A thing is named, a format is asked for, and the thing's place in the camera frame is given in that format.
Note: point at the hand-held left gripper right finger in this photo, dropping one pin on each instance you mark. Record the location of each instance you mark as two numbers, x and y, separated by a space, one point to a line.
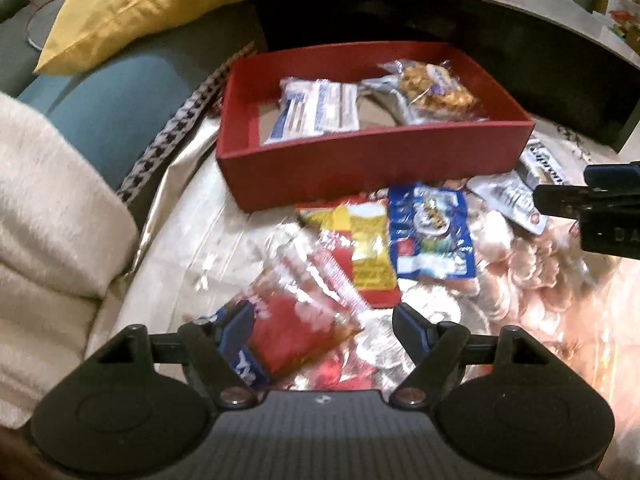
407 327

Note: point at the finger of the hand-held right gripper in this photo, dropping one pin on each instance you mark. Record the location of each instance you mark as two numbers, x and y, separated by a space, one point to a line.
575 200
615 175

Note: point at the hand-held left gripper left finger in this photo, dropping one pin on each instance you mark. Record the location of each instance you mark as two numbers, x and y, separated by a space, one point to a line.
237 330

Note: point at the red jelly packet blue label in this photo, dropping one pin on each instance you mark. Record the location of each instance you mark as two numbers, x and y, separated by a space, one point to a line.
295 330

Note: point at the white crinkled snack packet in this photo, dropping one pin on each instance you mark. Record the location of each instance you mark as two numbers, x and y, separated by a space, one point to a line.
510 200

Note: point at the blue snack packet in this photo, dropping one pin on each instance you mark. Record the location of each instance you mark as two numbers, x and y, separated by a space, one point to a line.
430 240

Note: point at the yellow red snack packet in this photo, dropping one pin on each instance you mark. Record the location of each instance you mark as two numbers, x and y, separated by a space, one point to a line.
365 240

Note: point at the red cardboard box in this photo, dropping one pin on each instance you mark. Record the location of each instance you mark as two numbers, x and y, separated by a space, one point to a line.
350 160

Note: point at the clear waffle packet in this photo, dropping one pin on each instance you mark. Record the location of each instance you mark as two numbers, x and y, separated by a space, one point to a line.
435 90

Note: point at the blue white bread packet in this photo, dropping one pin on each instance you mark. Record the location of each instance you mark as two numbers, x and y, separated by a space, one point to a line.
310 110

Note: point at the white packet black script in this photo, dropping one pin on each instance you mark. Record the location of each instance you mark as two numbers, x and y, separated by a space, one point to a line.
542 165

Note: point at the floral table cover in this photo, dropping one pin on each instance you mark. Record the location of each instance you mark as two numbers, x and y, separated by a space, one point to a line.
525 270

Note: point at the cluttered shelf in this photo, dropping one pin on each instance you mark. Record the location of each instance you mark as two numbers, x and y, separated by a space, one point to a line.
625 20

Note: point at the silver foil sheet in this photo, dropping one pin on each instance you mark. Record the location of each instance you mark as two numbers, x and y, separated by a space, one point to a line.
175 175

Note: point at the dark coffee table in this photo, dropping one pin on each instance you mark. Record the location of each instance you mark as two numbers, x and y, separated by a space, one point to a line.
500 35

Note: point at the cream fleece blanket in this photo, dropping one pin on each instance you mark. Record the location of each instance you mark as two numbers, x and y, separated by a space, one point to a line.
50 235

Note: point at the blue cushion houndstooth trim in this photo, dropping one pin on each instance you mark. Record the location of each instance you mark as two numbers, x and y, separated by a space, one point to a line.
100 110

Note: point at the yellow pillow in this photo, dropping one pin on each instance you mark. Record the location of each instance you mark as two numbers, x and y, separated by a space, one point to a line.
150 10

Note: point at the badminton racket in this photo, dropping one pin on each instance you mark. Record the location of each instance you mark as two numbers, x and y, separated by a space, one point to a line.
28 27

